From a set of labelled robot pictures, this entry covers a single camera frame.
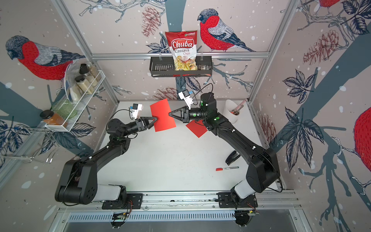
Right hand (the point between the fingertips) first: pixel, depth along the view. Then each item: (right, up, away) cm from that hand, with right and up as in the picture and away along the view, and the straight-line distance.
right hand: (170, 115), depth 67 cm
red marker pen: (+26, -33, +16) cm, 45 cm away
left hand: (-6, -2, +4) cm, 8 cm away
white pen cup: (+38, +6, +33) cm, 51 cm away
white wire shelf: (-48, +8, +5) cm, 49 cm away
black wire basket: (-8, +32, +28) cm, 43 cm away
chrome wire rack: (-54, -12, -9) cm, 56 cm away
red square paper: (-5, +2, +4) cm, 7 cm away
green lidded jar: (-55, +3, +5) cm, 55 cm away
